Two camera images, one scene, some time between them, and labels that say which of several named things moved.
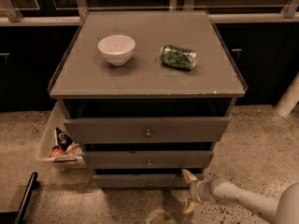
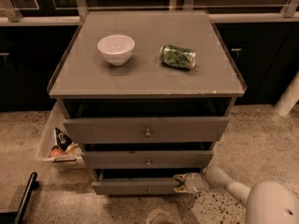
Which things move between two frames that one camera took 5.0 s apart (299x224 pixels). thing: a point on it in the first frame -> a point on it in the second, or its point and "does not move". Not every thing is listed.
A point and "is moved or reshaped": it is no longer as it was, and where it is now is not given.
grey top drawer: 146,130 does not move
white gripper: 195,191 -> 194,183
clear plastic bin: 49,138 does not move
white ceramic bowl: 117,49 does not move
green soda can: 177,57 does not move
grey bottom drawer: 141,180 is moved or reshaped
